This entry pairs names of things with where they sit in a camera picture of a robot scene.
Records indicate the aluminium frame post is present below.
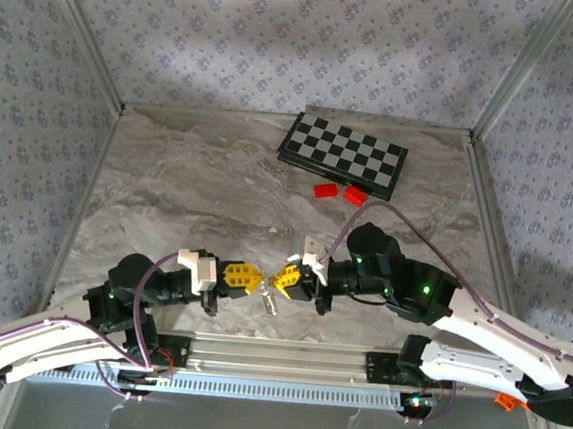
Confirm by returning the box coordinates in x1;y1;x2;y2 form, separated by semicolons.
471;0;573;148

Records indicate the thin black camera cable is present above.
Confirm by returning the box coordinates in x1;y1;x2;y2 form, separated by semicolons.
346;290;390;308

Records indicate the orange clip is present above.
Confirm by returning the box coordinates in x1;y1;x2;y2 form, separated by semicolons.
493;391;518;411

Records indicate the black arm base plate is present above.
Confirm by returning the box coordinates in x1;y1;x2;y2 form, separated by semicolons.
150;332;192;370
363;351;409;387

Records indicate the metal base sheet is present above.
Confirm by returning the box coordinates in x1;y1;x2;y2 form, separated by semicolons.
0;374;550;429

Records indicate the thin red wire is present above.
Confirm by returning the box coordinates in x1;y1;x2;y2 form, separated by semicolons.
423;376;457;406
154;347;178;374

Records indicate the black and white chessboard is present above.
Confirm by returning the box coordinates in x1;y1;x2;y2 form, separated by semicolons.
272;109;411;204

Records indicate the grey slotted cable duct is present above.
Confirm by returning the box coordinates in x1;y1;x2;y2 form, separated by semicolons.
25;357;403;414

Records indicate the silver key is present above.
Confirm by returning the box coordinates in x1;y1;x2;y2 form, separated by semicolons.
259;287;281;318

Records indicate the aluminium frame rail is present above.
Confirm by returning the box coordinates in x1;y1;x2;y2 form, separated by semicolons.
439;129;573;429
18;94;127;335

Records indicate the aluminium front rail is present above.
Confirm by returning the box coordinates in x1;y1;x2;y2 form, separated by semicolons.
152;331;406;391

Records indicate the red block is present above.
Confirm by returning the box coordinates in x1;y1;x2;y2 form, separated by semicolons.
312;180;340;200
342;182;369;206

